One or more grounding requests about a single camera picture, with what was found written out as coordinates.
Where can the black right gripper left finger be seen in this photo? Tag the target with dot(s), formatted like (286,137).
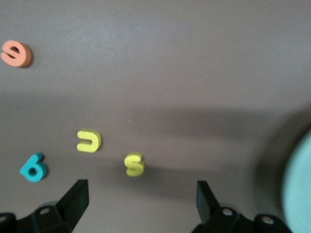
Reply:
(63,213)

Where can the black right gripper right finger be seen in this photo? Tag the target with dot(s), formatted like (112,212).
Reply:
(211,218)

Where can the teal foam letter g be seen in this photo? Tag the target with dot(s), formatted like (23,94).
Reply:
(40,167)

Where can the yellow foam letter u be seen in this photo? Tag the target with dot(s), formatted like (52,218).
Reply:
(96,140)

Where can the yellow foam letter s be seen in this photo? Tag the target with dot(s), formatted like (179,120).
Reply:
(134,165)

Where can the light green plate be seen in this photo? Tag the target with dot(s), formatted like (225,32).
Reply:
(301,189)

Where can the orange foam letter e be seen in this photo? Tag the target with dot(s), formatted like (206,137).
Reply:
(22,58)

